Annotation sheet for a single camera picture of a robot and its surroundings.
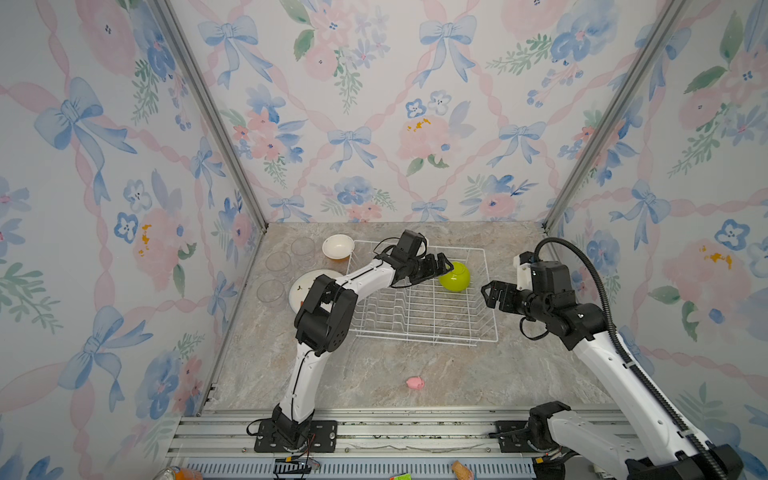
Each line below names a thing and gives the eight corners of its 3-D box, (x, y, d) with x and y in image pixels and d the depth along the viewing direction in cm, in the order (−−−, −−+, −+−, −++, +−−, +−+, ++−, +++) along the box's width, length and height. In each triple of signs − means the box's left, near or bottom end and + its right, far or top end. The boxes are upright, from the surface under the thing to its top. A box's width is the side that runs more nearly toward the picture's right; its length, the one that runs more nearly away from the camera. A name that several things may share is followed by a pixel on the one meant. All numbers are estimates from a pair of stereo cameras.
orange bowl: (322, 266, 109) (320, 258, 105) (326, 242, 116) (324, 234, 113) (352, 266, 109) (351, 258, 105) (354, 242, 116) (353, 234, 113)
